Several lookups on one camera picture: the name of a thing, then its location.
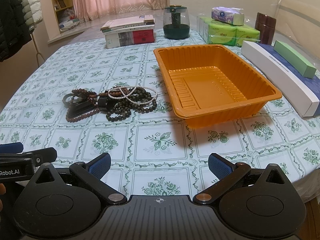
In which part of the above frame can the purple tissue pack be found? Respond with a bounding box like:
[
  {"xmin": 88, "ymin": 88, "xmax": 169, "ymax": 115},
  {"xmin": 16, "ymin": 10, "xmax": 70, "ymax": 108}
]
[{"xmin": 212, "ymin": 7, "xmax": 245, "ymax": 26}]

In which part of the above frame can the white pearl necklace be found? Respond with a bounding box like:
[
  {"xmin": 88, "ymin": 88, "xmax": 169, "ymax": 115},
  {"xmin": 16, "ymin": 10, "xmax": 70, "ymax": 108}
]
[{"xmin": 107, "ymin": 86, "xmax": 158, "ymax": 107}]

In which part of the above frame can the dark green glass jar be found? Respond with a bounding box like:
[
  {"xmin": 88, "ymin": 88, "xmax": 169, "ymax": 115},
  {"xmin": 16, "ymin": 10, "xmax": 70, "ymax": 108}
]
[{"xmin": 163, "ymin": 5, "xmax": 190, "ymax": 40}]

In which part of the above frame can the green tissue pack bundle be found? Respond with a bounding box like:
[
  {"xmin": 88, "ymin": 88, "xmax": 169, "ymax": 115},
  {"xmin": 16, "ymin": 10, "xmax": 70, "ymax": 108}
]
[{"xmin": 197, "ymin": 16, "xmax": 260, "ymax": 47}]

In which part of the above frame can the light green long box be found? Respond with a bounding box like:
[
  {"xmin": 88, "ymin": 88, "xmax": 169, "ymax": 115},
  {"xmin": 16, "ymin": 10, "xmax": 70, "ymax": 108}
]
[{"xmin": 273, "ymin": 40, "xmax": 317, "ymax": 79}]

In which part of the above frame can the orange plastic tray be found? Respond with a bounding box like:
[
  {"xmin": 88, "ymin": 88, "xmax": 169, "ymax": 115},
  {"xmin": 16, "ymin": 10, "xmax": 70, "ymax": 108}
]
[{"xmin": 153, "ymin": 44, "xmax": 282, "ymax": 128}]

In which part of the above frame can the white and blue flat box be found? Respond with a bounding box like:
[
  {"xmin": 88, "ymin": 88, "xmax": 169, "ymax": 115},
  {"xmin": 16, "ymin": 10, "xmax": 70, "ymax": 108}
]
[{"xmin": 241, "ymin": 41, "xmax": 320, "ymax": 118}]

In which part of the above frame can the brown cylindrical canister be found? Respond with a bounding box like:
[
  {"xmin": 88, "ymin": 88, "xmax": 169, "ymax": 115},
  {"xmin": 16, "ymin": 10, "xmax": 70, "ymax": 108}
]
[{"xmin": 255, "ymin": 12, "xmax": 277, "ymax": 45}]

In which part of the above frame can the puffer jacket on stand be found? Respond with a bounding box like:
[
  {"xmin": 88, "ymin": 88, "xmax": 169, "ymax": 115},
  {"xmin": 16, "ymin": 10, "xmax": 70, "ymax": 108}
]
[{"xmin": 1, "ymin": 0, "xmax": 43, "ymax": 62}]

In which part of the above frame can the stack of books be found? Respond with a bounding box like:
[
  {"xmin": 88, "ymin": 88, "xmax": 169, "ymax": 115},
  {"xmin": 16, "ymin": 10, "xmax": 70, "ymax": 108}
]
[{"xmin": 100, "ymin": 15, "xmax": 155, "ymax": 49}]

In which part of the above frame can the person left hand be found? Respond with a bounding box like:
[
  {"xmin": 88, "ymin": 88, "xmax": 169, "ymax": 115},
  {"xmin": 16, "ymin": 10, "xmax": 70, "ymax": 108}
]
[{"xmin": 0, "ymin": 182, "xmax": 7, "ymax": 213}]

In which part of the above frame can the wooden bookshelf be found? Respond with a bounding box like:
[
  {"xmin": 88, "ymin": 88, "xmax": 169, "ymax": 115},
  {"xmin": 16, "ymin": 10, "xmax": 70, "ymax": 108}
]
[{"xmin": 46, "ymin": 0, "xmax": 85, "ymax": 44}]

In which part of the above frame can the brown wooden bead bracelet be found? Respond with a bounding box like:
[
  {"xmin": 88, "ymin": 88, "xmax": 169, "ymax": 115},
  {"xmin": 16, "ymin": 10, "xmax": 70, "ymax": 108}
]
[{"xmin": 65, "ymin": 88, "xmax": 111, "ymax": 124}]

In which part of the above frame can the dark green bead necklace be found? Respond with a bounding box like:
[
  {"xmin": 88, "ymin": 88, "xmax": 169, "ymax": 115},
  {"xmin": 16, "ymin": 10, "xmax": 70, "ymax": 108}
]
[{"xmin": 105, "ymin": 87, "xmax": 158, "ymax": 123}]

